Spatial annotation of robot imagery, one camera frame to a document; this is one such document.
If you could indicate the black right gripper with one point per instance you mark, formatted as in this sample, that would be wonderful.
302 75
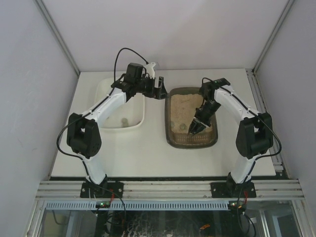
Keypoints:
200 118

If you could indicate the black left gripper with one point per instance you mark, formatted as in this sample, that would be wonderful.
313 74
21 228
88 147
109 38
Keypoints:
153 87

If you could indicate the dark brown litter box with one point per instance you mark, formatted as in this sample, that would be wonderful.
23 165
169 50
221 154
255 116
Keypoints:
180 107

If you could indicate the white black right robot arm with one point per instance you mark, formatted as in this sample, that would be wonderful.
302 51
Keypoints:
255 130

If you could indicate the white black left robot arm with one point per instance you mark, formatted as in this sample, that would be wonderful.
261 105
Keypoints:
83 131

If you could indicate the grey-green litter clump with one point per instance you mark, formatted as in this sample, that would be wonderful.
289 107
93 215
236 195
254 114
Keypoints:
124 120
182 127

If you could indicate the white plastic tub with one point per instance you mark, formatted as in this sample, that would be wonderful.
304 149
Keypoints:
133 110

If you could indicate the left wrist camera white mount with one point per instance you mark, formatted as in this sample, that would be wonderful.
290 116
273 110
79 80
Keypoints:
150 69

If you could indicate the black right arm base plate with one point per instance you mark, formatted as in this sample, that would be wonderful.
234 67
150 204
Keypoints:
222 190

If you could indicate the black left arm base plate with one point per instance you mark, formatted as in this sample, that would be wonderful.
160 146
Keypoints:
104 190

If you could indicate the aluminium frame post left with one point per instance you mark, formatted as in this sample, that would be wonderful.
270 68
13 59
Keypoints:
57 35

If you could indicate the aluminium frame post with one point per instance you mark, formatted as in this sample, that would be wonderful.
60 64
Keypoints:
274 33
57 35

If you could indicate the aluminium frame post right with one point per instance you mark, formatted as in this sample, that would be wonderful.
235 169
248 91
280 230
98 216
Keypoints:
274 33

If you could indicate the aluminium front rail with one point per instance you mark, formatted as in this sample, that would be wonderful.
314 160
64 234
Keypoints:
174 190

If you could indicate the grey slotted cable duct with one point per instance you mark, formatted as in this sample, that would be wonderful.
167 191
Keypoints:
140 205

